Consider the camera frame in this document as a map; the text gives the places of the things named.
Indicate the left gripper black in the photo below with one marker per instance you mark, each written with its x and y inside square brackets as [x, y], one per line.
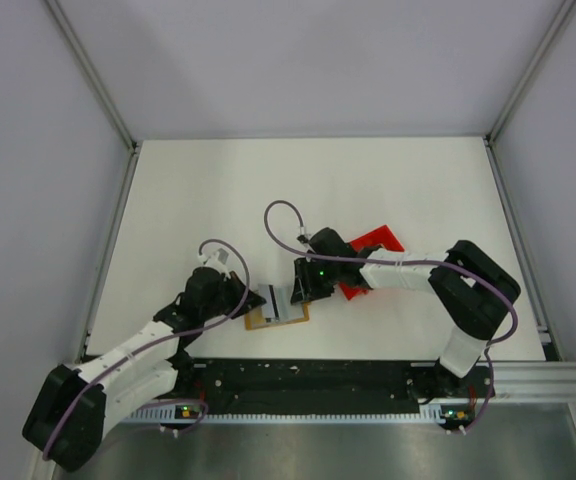
[239, 289]

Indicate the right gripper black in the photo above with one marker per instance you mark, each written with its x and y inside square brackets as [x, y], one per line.
[305, 288]

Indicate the yellow leather card holder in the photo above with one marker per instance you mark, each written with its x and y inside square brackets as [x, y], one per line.
[254, 320]

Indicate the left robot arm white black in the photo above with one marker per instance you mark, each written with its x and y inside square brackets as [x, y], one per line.
[77, 406]

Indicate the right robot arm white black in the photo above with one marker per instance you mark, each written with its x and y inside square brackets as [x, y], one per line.
[475, 291]

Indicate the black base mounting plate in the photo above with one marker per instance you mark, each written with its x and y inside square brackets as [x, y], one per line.
[324, 387]

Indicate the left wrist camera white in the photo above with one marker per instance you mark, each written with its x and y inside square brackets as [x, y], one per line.
[216, 260]

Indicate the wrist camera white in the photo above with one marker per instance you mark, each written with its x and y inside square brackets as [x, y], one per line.
[216, 260]
[303, 238]

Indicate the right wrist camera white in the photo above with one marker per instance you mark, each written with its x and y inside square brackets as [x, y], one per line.
[303, 238]

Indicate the grey slotted cable duct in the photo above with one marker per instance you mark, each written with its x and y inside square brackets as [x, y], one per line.
[173, 415]

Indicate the aluminium frame rail front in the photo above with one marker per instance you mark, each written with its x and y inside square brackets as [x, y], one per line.
[535, 382]

